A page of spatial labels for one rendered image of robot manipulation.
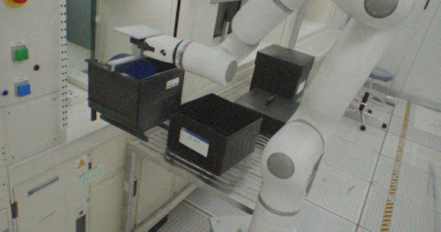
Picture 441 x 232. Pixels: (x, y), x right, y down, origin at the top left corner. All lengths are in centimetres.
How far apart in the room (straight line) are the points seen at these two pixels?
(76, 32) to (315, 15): 290
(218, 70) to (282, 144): 25
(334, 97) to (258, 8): 26
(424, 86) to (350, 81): 472
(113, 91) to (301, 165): 57
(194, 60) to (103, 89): 31
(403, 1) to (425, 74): 478
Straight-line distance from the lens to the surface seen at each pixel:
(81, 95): 150
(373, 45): 80
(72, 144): 128
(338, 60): 77
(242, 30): 84
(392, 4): 67
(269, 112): 168
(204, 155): 133
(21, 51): 103
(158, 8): 158
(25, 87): 107
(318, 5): 432
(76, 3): 212
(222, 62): 89
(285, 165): 80
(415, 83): 548
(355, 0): 69
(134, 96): 100
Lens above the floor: 155
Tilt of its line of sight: 26 degrees down
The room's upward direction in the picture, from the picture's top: 11 degrees clockwise
